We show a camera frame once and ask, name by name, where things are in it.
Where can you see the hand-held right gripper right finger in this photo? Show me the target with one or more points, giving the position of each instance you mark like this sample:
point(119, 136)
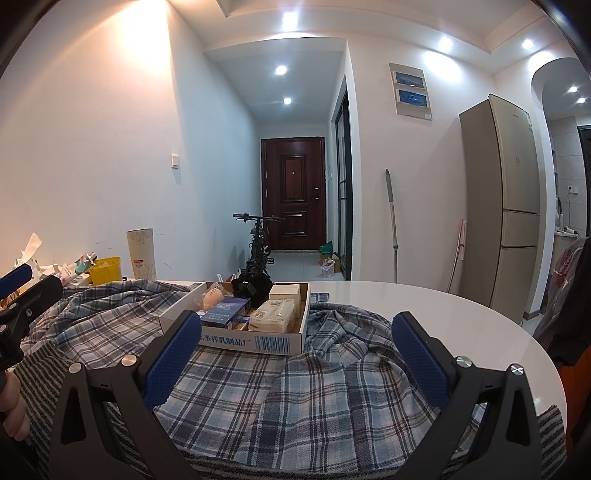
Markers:
point(420, 364)

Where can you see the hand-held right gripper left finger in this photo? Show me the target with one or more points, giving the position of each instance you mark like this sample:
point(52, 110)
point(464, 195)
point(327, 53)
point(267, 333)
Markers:
point(173, 360)

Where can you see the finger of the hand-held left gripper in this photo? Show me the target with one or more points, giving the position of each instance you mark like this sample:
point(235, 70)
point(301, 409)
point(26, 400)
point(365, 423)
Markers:
point(37, 295)
point(16, 279)

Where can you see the purple cigarette pack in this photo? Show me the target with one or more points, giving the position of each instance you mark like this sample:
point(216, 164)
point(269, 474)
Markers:
point(226, 313)

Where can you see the beige sponge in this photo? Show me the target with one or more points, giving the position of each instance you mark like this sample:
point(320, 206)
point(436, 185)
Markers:
point(213, 299)

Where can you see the shallow cardboard box tray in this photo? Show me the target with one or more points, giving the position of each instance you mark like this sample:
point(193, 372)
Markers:
point(272, 344)

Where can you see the clear white napkin pack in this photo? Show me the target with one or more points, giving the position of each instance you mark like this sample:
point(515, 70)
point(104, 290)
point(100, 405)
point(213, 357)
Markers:
point(274, 318)

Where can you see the small cream box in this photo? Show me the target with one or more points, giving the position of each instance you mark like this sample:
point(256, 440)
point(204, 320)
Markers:
point(285, 293)

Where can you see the person's left hand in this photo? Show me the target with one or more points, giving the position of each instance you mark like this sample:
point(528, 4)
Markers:
point(14, 406)

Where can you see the crumpled white tissue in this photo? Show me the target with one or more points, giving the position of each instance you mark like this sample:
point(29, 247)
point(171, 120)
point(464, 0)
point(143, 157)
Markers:
point(30, 249)

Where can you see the white printed packet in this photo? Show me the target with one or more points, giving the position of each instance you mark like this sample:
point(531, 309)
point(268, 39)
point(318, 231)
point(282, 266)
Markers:
point(71, 273)

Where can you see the grey striped cloth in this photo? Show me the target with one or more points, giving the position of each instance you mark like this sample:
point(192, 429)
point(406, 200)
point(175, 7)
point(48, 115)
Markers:
point(46, 369)

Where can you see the teal packet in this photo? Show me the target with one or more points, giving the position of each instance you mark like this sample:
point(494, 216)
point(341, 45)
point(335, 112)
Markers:
point(87, 263)

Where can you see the yellow plastic container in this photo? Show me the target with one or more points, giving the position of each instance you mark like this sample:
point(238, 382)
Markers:
point(105, 272)

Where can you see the blue plaid shirt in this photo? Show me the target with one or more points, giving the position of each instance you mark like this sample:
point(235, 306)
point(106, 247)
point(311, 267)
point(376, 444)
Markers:
point(277, 392)

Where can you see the cream tumbler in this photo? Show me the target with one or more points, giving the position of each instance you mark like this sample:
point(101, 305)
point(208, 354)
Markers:
point(142, 254)

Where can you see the white pink pole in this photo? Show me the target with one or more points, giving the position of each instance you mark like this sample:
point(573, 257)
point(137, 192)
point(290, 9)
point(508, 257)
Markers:
point(459, 249)

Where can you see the small cardboard box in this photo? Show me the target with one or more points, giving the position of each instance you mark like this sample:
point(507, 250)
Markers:
point(337, 264)

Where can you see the black bicycle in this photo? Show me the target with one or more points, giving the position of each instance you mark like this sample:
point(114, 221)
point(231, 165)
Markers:
point(258, 258)

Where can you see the white plastic bag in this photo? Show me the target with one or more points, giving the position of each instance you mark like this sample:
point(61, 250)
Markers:
point(328, 269)

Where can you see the green bag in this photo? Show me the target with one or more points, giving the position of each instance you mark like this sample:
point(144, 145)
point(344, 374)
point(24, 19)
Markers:
point(327, 248)

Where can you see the hanging dark clothes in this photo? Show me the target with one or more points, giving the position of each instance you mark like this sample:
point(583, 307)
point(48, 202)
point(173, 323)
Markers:
point(572, 300)

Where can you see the beige refrigerator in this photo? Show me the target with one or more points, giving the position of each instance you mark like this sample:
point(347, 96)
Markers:
point(501, 207)

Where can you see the black framed glass door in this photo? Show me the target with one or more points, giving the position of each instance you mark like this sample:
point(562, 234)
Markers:
point(342, 184)

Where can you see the white hair dryer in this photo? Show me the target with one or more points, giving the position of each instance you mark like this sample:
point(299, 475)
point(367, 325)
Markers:
point(570, 230)

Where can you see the dark red entrance door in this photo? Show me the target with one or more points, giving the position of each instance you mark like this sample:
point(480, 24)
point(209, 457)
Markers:
point(293, 194)

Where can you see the dark bathroom door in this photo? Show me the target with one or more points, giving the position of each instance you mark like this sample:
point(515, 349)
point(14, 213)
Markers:
point(585, 145)

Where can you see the white light switch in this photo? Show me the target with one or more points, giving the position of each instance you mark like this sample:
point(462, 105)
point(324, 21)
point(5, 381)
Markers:
point(175, 161)

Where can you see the grey wall panel with pictures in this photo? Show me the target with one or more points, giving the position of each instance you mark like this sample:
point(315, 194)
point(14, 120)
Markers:
point(411, 92)

